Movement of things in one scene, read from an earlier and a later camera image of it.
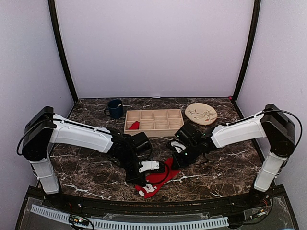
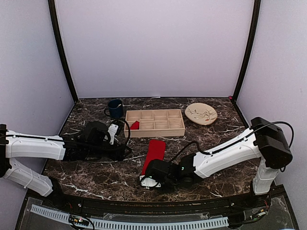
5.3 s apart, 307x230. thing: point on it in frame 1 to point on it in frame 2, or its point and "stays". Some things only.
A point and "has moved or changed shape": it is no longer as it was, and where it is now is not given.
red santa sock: (155, 181) has moved or changed shape
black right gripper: (179, 163) to (168, 190)
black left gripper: (137, 179) to (117, 154)
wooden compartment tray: (154, 123) stays
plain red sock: (135, 126) stays
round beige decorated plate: (201, 113) stays
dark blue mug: (115, 109) stays
